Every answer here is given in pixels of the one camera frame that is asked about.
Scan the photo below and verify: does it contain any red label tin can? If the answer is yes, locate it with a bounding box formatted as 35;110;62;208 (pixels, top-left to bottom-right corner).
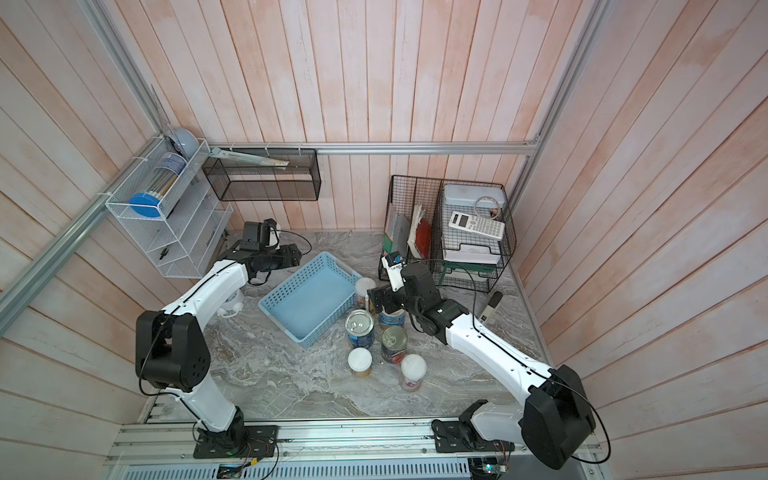
381;326;408;364

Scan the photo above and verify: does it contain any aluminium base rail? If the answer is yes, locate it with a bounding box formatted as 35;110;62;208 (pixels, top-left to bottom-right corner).
102;418;612;479

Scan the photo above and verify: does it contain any small blue tin can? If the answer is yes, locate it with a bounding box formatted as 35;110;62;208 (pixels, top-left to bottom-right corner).
379;309;407;330

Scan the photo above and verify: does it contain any white lid pink bottle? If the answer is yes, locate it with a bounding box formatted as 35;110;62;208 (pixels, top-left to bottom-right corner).
400;354;427;391

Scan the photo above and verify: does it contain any blue label tin can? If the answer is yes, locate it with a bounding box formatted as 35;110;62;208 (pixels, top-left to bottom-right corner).
345;309;374;349

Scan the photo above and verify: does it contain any light blue plastic basket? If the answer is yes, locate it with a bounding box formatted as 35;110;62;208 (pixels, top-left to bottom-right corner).
258;252;361;349

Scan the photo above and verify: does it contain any white calculator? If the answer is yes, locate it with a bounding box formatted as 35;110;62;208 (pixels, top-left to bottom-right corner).
448;211;505;241

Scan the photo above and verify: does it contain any white alarm clock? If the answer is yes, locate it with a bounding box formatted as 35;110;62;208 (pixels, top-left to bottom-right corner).
217;289;244;318

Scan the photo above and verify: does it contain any white wire wall shelf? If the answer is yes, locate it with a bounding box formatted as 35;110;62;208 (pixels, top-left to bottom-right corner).
106;138;233;279

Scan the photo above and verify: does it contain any black wire desk organizer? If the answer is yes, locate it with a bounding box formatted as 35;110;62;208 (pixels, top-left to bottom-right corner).
382;175;517;293

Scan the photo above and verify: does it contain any white lid tall jar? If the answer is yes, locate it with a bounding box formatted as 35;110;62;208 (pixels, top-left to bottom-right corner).
355;277;377;312

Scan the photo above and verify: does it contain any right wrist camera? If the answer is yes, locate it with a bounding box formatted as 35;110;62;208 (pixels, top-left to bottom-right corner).
381;251;405;292

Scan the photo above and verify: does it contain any white lid yellow jar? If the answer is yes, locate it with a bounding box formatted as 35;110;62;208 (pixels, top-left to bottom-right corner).
347;347;373;378

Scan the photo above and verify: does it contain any black mesh wall basket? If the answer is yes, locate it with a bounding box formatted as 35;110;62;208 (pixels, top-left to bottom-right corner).
203;147;322;202

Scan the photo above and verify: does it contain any blue lid clear tube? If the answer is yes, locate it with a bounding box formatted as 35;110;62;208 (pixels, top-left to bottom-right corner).
129;152;187;218

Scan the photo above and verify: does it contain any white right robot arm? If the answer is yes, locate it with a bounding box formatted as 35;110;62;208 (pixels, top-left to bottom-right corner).
368;254;602;470

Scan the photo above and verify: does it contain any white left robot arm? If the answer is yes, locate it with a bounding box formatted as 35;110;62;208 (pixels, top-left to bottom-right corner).
135;244;302;458

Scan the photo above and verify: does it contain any white flat box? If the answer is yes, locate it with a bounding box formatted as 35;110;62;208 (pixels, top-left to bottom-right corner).
441;237;502;265

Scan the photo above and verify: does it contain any white box on top shelf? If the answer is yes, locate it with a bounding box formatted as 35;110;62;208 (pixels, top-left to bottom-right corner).
443;184;506;209

